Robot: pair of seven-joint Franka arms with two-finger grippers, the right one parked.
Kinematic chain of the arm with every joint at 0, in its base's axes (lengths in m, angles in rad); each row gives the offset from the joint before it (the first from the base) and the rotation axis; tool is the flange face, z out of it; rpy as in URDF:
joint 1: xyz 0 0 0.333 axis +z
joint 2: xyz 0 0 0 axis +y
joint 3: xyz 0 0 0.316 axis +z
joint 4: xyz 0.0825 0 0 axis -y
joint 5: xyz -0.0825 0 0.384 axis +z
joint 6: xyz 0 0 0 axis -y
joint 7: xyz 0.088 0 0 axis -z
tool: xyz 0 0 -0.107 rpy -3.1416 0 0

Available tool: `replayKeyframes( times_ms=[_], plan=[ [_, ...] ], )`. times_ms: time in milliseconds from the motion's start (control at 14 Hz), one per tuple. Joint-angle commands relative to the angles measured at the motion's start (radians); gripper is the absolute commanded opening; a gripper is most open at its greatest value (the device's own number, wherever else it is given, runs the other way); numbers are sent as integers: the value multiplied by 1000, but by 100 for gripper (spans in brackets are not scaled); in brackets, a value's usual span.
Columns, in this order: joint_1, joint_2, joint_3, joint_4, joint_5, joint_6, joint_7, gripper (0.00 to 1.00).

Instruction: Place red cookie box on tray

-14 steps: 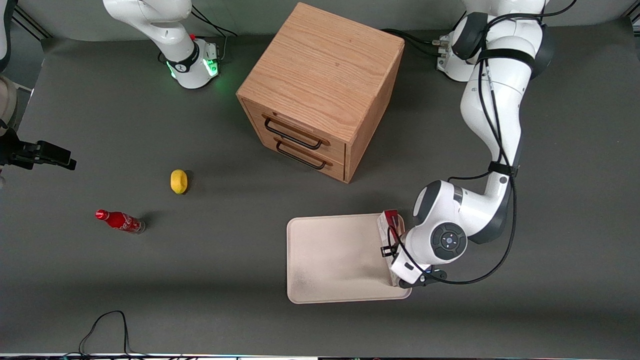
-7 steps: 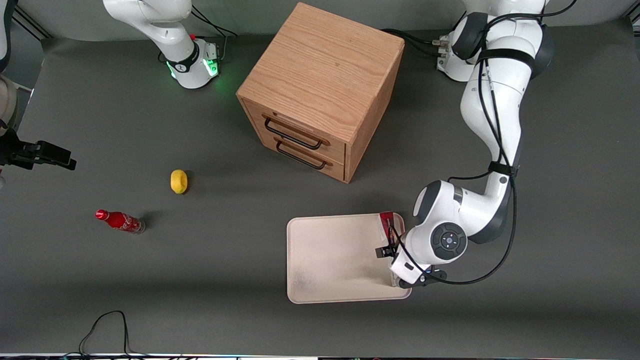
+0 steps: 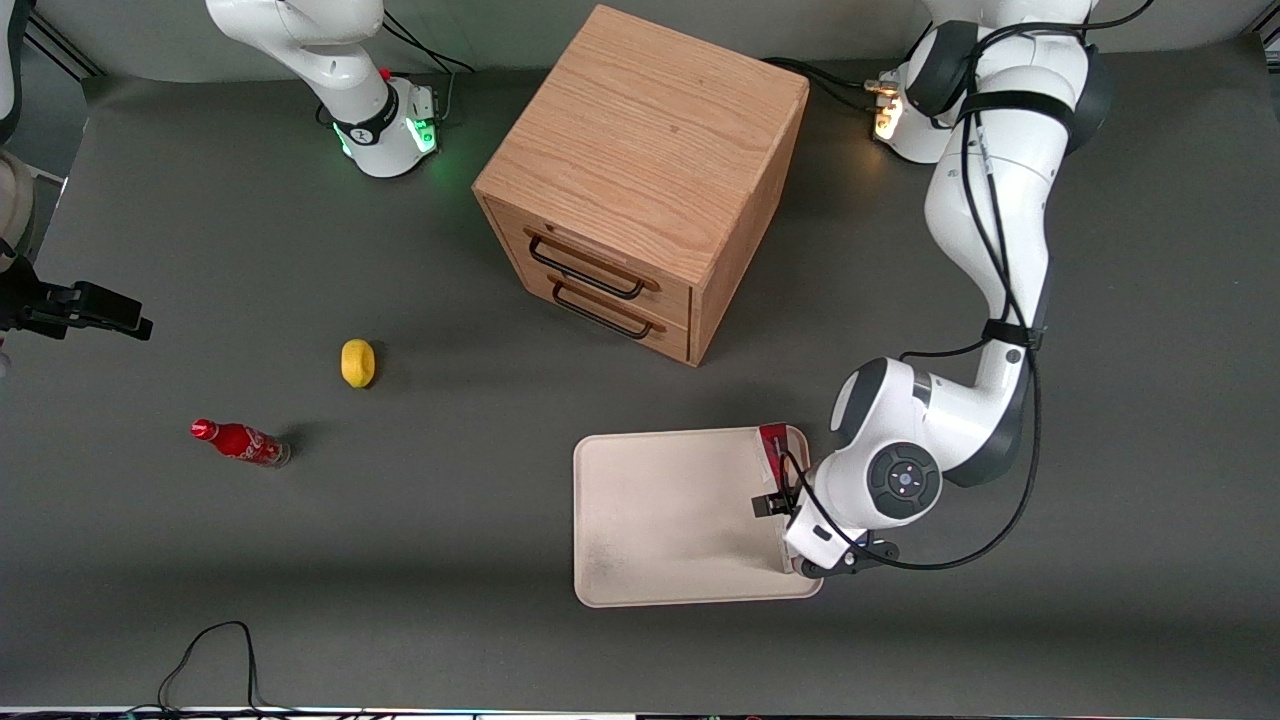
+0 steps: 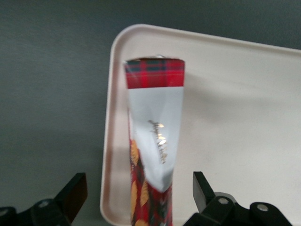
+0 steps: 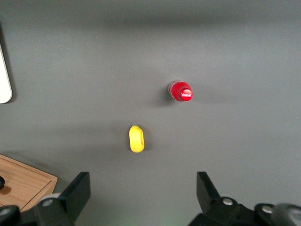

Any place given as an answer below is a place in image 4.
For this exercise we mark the red tartan cookie box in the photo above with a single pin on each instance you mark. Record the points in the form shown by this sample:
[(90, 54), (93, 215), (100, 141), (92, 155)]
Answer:
[(155, 113)]

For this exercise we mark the cream plastic tray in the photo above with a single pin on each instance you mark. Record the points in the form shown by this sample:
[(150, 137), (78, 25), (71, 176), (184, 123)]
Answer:
[(235, 117)]

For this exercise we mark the dark grey table mat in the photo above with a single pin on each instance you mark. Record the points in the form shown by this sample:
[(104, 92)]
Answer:
[(47, 94)]

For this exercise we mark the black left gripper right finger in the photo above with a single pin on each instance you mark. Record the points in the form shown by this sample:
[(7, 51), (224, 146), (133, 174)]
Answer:
[(211, 207)]

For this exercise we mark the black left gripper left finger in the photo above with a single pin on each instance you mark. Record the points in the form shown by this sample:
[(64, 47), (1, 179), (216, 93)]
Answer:
[(58, 202)]

